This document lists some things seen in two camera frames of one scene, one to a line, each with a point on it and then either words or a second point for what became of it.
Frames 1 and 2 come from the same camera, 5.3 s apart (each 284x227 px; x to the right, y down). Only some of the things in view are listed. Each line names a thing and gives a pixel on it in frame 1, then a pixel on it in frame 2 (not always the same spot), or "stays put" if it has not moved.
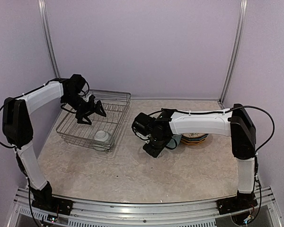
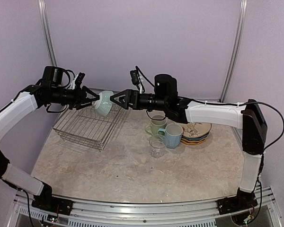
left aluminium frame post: x=43 y=9 stays put
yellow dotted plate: x=185 y=139 stays put
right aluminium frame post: x=236 y=44 stays put
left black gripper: x=90 y=109 → x=80 y=96
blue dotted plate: x=197 y=139 stays put
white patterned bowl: x=102 y=141 → x=103 y=105
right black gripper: x=153 y=152 → x=128 y=94
